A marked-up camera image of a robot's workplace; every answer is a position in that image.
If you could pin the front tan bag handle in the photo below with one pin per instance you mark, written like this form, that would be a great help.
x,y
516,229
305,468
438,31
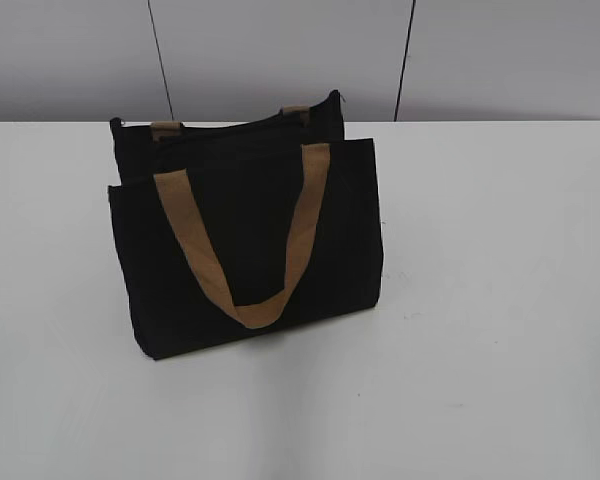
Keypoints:
x,y
247,227

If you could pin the black canvas tote bag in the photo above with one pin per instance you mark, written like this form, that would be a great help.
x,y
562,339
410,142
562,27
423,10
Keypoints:
x,y
169,313

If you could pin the rear tan bag handle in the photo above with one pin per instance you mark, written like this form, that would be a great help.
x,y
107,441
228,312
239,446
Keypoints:
x,y
164,129

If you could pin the tan bag handle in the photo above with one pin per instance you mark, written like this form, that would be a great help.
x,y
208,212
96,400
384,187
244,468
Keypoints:
x,y
164,129
247,227

